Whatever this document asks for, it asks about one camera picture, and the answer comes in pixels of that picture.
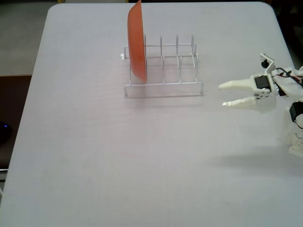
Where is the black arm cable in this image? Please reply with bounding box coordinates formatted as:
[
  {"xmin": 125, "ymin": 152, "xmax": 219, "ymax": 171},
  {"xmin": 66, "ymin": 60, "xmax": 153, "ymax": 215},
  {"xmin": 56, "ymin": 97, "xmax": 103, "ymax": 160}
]
[{"xmin": 276, "ymin": 67, "xmax": 303, "ymax": 87}]

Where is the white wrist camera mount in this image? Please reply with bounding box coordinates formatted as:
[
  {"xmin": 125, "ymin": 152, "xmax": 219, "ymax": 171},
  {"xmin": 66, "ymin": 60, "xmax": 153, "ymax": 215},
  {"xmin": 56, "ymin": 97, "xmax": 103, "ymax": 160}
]
[{"xmin": 259, "ymin": 53, "xmax": 276, "ymax": 77}]

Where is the brown wooden desk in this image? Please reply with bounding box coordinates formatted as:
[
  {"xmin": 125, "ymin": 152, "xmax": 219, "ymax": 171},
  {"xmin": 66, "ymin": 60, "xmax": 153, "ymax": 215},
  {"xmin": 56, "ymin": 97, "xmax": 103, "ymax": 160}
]
[{"xmin": 0, "ymin": 74, "xmax": 33, "ymax": 170}]

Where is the white wire dish rack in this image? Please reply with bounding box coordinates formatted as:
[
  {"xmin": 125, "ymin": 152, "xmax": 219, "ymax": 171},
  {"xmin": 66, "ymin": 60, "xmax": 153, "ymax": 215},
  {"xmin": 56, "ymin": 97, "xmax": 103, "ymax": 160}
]
[{"xmin": 120, "ymin": 32, "xmax": 205, "ymax": 98}]

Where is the orange plastic plate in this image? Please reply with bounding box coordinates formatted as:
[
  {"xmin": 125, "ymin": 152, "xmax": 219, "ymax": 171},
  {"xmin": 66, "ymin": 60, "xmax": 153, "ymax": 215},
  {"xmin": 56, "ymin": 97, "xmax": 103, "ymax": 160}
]
[{"xmin": 127, "ymin": 0, "xmax": 147, "ymax": 84}]

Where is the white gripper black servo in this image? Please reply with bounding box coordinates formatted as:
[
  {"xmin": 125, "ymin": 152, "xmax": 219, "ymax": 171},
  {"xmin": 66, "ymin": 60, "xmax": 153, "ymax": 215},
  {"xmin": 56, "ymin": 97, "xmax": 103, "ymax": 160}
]
[{"xmin": 218, "ymin": 73, "xmax": 279, "ymax": 114}]

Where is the black computer mouse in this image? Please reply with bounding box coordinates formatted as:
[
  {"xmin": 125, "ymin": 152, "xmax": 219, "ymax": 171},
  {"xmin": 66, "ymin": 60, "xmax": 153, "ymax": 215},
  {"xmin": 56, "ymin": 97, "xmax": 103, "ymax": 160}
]
[{"xmin": 0, "ymin": 120, "xmax": 13, "ymax": 145}]

